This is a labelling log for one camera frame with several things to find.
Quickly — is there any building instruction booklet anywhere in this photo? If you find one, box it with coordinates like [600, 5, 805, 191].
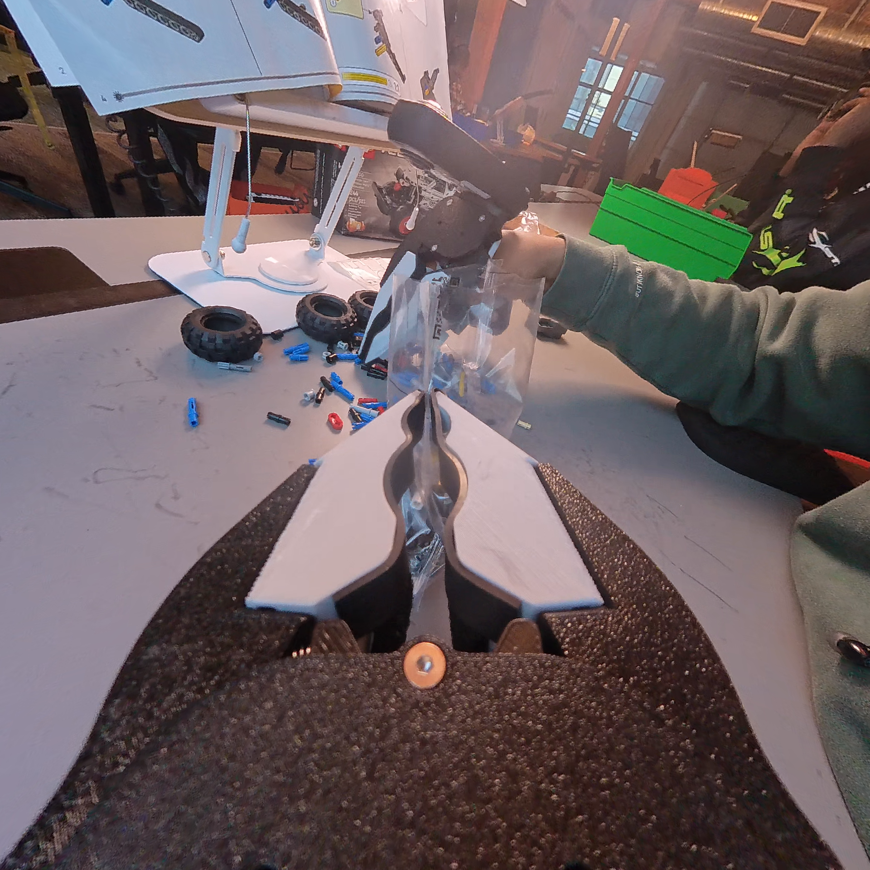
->
[8, 0, 453, 123]

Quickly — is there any clear plastic bag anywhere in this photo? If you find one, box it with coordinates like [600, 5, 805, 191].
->
[420, 211, 548, 588]

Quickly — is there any person's right hand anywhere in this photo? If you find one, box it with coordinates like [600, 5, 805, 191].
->
[487, 221, 572, 293]

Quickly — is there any grey desk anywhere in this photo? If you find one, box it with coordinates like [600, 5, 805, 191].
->
[0, 202, 870, 870]

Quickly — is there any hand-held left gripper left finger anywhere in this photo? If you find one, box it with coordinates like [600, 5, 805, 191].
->
[247, 394, 425, 615]

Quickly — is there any red plastic bin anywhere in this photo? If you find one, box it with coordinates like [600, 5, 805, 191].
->
[660, 167, 719, 207]

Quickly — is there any orange crate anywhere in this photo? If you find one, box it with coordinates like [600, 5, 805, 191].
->
[225, 180, 320, 215]

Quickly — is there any black chair armrest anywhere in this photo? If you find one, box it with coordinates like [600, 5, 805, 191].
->
[677, 402, 870, 506]

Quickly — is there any person's right forearm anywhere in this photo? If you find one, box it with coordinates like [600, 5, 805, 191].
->
[542, 234, 870, 461]

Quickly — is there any pile of small toy parts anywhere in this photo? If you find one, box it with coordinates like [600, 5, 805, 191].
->
[283, 341, 393, 429]

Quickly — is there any black toy set box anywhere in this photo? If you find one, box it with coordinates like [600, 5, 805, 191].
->
[341, 150, 457, 243]

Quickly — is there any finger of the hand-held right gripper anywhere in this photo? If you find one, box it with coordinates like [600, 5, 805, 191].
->
[357, 249, 425, 367]

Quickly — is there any green plastic bin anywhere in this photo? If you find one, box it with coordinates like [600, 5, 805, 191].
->
[590, 177, 753, 283]

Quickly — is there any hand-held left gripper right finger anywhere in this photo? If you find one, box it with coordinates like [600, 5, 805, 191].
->
[430, 394, 603, 613]

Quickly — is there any white booklet stand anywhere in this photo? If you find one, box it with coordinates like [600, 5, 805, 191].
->
[148, 95, 410, 333]

